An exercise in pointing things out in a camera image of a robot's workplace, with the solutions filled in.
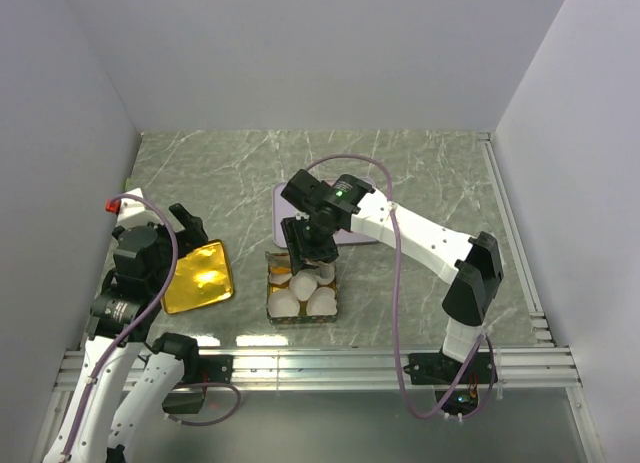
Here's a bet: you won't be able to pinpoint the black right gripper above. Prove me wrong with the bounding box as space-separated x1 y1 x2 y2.
281 212 340 276

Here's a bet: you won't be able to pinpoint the gold tin lid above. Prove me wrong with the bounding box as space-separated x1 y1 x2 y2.
162 240 234 315

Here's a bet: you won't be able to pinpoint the metal tongs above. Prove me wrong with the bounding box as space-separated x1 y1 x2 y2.
265 252 291 274

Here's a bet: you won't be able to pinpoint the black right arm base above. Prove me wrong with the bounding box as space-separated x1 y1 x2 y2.
403 351 498 417

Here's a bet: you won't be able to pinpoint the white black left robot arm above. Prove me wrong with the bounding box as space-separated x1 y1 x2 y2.
44 197 208 462

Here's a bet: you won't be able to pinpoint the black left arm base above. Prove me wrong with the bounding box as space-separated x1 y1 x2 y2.
162 355 233 415

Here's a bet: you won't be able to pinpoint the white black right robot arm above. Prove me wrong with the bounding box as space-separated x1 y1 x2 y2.
281 170 503 382

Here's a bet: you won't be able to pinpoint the white paper cup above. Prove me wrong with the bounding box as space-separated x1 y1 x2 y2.
289 272 318 302
267 289 300 318
317 262 335 286
306 287 337 316
268 266 292 286

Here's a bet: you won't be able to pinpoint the lavender plastic tray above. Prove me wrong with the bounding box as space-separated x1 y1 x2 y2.
272 182 375 249

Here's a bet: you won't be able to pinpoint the gold green cookie tin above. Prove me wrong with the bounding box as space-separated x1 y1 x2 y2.
265 252 339 325

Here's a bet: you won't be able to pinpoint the white camera mount red button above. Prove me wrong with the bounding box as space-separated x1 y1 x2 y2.
105 198 153 229

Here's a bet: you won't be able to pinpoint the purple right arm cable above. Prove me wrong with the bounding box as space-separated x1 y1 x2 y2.
305 154 494 423

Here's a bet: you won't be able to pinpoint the aluminium frame rail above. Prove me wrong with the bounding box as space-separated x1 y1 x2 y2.
54 346 584 392

